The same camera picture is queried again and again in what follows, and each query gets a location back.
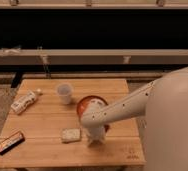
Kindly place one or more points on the dark snack bar package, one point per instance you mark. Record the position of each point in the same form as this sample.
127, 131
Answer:
11, 142

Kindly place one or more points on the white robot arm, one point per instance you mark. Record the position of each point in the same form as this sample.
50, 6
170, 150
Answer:
164, 104

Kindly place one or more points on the white plastic bottle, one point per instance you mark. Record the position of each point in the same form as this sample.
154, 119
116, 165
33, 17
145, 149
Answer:
21, 104

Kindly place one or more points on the white sponge block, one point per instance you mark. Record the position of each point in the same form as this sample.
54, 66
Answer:
71, 135

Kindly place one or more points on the orange bowl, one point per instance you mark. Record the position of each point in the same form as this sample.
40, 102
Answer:
87, 103

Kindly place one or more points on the translucent plastic cup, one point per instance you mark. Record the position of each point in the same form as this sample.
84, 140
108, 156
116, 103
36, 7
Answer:
64, 92

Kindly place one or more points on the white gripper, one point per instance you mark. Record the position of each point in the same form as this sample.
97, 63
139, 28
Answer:
95, 134

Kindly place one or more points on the wooden table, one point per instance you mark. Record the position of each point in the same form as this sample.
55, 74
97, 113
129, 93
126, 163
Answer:
42, 124

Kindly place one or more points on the black table leg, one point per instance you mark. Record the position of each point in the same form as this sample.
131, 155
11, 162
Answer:
17, 79

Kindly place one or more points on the grey horizontal rail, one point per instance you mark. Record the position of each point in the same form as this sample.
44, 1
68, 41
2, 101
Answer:
76, 57

